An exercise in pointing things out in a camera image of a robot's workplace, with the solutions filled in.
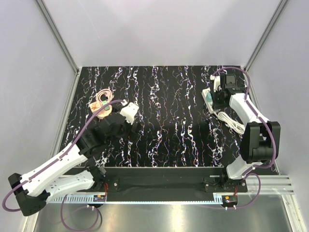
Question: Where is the mint plug adapter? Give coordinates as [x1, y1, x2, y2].
[206, 93, 212, 102]

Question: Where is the pink cube socket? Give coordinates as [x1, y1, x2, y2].
[89, 101, 102, 114]

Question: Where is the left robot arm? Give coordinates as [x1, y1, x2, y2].
[8, 107, 141, 217]

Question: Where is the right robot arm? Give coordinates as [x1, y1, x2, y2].
[211, 73, 281, 192]

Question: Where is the white power strip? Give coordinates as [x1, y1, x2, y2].
[201, 88, 219, 115]

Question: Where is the pink round socket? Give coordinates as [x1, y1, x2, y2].
[97, 106, 112, 119]

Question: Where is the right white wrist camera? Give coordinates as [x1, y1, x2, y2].
[210, 75, 222, 93]

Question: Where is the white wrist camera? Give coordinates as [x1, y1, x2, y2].
[120, 102, 139, 125]
[210, 75, 222, 93]

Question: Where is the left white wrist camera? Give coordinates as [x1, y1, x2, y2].
[120, 102, 139, 125]

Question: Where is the white power strip cord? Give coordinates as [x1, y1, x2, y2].
[216, 111, 246, 135]

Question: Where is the pink coiled cable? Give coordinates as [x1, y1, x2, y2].
[96, 89, 114, 102]

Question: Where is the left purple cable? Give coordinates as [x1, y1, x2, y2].
[1, 99, 127, 230]

